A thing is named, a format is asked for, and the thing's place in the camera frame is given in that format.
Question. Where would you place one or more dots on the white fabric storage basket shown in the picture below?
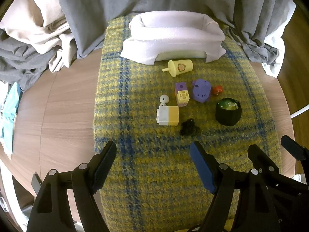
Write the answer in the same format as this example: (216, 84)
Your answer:
(173, 32)

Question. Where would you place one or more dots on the black toy pot green filling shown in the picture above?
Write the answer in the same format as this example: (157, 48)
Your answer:
(228, 112)

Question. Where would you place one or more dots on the white cloth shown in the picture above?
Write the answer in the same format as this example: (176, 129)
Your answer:
(274, 55)

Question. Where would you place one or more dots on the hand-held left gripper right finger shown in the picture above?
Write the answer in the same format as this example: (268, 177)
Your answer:
(201, 166)

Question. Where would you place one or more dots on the crumpled grey cloth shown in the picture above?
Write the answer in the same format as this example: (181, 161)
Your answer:
(26, 62)

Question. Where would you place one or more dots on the white and yellow toy block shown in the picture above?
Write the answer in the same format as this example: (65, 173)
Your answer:
(167, 116)

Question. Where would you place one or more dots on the black fuzzy toy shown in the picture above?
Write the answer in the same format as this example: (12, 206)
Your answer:
(189, 127)

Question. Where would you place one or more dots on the white round toy piece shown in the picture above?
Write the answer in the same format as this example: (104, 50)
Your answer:
(164, 99)

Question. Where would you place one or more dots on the yellow toy cup with straw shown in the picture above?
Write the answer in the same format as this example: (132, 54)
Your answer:
(181, 67)

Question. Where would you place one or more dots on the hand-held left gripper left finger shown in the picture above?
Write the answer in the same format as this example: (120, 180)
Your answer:
(106, 160)

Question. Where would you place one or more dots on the yellow blue plaid woven mat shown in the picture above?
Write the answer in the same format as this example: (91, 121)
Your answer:
(149, 135)

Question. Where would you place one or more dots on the grey curtain cloth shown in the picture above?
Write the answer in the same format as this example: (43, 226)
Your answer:
(144, 0)

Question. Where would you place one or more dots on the purple and yellow toy block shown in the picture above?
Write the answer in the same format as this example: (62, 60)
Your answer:
(181, 95)

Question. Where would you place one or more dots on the beige cloth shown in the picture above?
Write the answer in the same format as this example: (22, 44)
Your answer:
(36, 24)

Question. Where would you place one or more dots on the small red toy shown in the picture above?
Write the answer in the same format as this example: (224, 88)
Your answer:
(217, 90)

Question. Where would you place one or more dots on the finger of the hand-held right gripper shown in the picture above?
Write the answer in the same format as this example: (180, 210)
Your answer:
(293, 148)
(262, 158)

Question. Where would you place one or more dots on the purple toy animal head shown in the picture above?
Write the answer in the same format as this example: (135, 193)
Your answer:
(201, 90)

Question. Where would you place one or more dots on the light blue cloth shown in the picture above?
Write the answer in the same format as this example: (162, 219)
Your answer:
(9, 116)

